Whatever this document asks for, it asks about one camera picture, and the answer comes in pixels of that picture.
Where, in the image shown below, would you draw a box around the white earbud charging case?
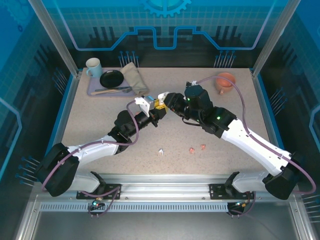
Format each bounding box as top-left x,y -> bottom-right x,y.
157,91 -> 170,103

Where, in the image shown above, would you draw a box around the orange ceramic cup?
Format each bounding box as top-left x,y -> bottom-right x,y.
215,72 -> 237,96

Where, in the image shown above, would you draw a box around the beige folded cloth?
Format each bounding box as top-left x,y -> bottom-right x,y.
119,61 -> 150,96

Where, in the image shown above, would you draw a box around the wooden chopsticks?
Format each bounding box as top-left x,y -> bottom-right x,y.
90,88 -> 126,96

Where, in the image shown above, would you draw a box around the black plate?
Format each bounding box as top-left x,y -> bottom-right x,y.
99,69 -> 125,89

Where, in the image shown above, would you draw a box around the lavender plastic tray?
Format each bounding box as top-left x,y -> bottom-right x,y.
86,67 -> 137,97

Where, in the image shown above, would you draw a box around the light blue mug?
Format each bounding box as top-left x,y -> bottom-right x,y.
85,57 -> 103,78

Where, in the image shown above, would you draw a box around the small connector board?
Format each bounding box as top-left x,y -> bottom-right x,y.
87,198 -> 105,219
226,199 -> 251,219

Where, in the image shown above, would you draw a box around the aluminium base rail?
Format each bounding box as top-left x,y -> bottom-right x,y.
74,173 -> 300,201

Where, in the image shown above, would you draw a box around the slotted grey cable duct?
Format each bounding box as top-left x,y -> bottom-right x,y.
39,202 -> 230,213

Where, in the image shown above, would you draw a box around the aluminium frame post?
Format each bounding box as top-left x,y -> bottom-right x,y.
27,0 -> 82,78
250,0 -> 302,78

